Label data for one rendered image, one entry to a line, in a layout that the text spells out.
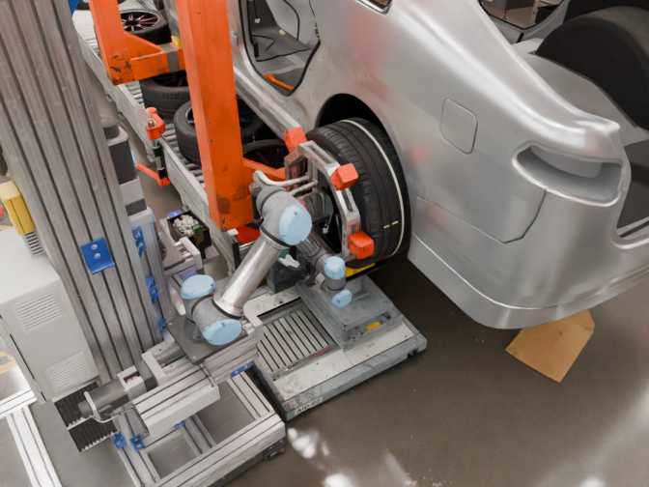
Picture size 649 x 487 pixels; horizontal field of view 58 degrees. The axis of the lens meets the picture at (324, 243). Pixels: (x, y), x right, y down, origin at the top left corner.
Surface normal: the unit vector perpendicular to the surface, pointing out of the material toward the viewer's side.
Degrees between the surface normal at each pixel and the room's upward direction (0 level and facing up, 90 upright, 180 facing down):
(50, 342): 90
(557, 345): 1
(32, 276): 0
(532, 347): 1
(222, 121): 90
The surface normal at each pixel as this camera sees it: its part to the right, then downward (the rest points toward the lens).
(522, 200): -0.72, 0.45
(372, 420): 0.00, -0.76
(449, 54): -0.71, -0.07
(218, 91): 0.52, 0.56
